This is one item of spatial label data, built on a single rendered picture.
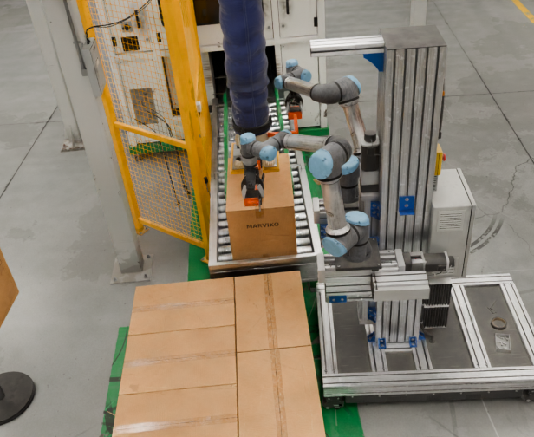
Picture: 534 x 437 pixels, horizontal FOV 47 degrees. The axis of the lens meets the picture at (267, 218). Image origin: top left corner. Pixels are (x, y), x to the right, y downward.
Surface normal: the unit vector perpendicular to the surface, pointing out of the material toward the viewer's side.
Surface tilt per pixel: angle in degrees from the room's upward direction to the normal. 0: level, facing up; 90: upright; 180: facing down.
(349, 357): 0
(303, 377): 0
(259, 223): 90
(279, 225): 90
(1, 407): 0
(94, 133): 90
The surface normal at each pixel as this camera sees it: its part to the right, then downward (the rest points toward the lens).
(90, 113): 0.06, 0.59
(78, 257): -0.07, -0.80
